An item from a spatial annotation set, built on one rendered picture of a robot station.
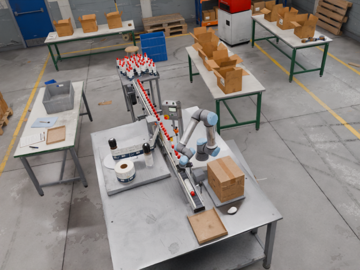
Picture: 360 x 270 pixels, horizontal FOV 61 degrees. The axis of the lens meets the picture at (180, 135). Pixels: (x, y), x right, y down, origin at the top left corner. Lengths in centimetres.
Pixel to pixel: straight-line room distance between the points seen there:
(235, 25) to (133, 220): 635
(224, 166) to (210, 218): 49
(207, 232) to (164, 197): 58
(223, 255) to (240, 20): 628
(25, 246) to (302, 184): 357
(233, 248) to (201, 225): 70
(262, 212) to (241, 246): 64
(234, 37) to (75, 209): 590
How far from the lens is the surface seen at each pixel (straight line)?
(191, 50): 638
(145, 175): 329
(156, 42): 787
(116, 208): 312
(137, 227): 292
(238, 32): 848
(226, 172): 287
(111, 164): 352
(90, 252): 396
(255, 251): 345
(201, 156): 331
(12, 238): 455
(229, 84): 467
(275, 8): 777
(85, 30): 847
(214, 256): 339
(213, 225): 284
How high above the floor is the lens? 311
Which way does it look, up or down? 36 degrees down
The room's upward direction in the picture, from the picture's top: 7 degrees counter-clockwise
